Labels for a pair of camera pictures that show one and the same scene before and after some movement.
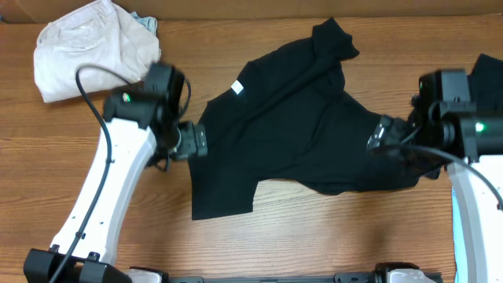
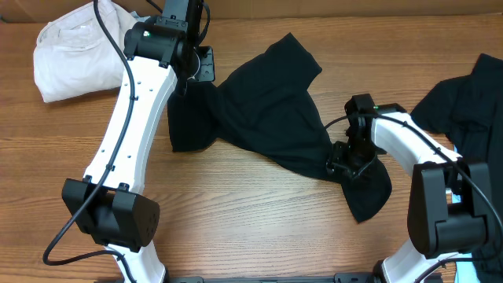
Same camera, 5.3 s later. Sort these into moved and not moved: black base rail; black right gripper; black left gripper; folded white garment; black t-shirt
Moved: black left gripper; black t-shirt; black right gripper
Not moved: black base rail; folded white garment
